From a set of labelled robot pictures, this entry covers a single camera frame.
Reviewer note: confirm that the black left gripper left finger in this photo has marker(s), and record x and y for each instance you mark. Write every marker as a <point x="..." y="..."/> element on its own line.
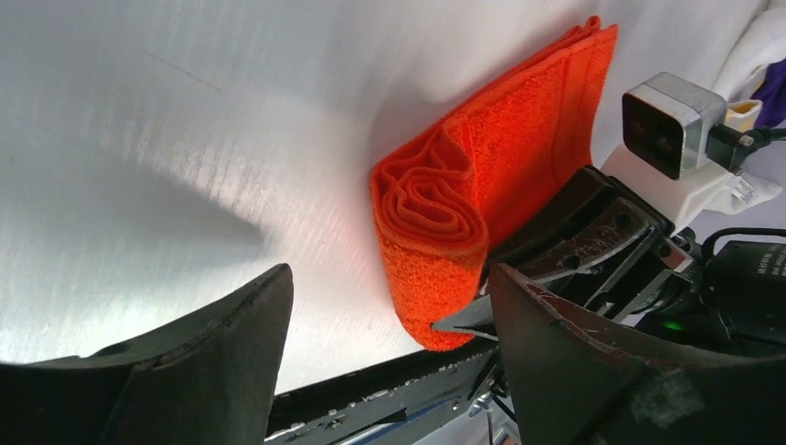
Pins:
<point x="206" y="378"/>

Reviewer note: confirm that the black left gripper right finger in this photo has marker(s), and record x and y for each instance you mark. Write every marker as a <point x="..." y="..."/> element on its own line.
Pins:
<point x="578" y="378"/>

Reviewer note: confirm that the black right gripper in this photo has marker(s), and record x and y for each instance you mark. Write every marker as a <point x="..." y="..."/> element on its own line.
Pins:
<point x="617" y="259"/>

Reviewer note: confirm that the orange towel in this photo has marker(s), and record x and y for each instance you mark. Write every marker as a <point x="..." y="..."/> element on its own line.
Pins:
<point x="444" y="200"/>

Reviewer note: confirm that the grey yellow patterned towel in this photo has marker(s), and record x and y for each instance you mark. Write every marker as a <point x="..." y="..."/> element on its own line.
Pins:
<point x="742" y="115"/>

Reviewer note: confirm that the purple towel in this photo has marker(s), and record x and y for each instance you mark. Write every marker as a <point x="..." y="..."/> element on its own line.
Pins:
<point x="772" y="90"/>

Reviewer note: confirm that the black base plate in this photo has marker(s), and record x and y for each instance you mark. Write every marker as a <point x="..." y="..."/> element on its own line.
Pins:
<point x="394" y="402"/>

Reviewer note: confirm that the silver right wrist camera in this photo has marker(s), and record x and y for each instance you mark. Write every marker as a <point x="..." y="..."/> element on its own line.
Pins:
<point x="667" y="120"/>

